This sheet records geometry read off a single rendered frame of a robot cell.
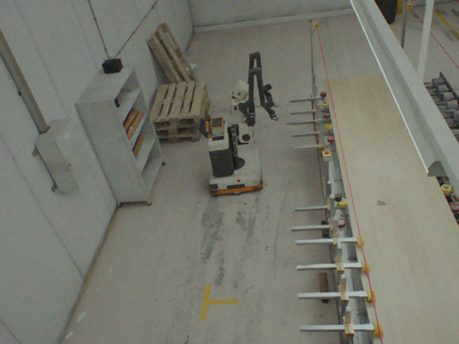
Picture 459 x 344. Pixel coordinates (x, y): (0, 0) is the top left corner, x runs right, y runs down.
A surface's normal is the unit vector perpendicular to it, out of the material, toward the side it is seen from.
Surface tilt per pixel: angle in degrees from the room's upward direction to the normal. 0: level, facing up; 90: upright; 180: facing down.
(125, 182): 90
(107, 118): 90
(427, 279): 0
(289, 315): 0
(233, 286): 0
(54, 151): 90
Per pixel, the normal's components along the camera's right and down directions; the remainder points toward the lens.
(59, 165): -0.08, 0.62
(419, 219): -0.15, -0.78
